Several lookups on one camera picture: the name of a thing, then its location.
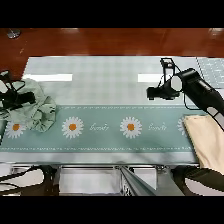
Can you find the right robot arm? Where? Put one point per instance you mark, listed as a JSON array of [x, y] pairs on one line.
[[200, 90]]

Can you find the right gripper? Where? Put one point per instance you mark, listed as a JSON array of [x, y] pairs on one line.
[[163, 92]]

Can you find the beige garment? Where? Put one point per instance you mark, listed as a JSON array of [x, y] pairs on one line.
[[206, 140]]

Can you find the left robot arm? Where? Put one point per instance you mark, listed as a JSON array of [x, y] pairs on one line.
[[20, 186]]

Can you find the silver frame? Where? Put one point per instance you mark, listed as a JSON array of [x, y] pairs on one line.
[[135, 183]]

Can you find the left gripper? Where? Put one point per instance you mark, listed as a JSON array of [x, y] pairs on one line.
[[26, 98]]

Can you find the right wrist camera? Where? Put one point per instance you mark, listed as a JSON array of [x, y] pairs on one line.
[[166, 65]]

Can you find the pale green garment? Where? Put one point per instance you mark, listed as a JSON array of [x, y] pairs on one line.
[[40, 110]]

